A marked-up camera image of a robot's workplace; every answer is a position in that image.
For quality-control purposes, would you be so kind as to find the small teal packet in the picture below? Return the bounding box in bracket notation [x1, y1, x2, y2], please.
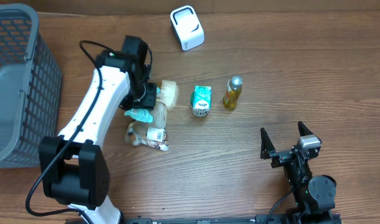
[124, 108, 153, 123]

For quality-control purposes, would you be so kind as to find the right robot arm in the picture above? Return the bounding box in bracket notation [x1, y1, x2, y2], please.
[255, 121, 342, 224]

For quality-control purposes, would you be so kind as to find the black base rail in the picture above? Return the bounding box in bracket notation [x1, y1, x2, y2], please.
[65, 213, 343, 224]

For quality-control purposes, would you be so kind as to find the clear plastic snack bag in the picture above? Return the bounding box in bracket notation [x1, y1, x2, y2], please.
[126, 80, 179, 151]

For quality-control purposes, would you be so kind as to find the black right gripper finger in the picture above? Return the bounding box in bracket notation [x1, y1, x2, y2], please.
[260, 128, 276, 159]
[298, 121, 313, 137]

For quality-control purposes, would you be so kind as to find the yellow dish soap bottle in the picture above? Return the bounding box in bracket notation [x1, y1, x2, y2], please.
[223, 76, 243, 111]

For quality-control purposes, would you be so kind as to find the green white tissue pack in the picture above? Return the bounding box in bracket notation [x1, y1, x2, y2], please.
[191, 85, 212, 117]

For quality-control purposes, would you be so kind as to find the grey plastic mesh basket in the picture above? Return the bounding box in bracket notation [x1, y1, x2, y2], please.
[0, 4, 62, 169]

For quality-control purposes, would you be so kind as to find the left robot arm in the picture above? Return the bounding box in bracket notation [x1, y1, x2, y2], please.
[26, 35, 157, 223]

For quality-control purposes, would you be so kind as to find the white barcode scanner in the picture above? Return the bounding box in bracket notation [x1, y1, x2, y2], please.
[170, 5, 205, 51]

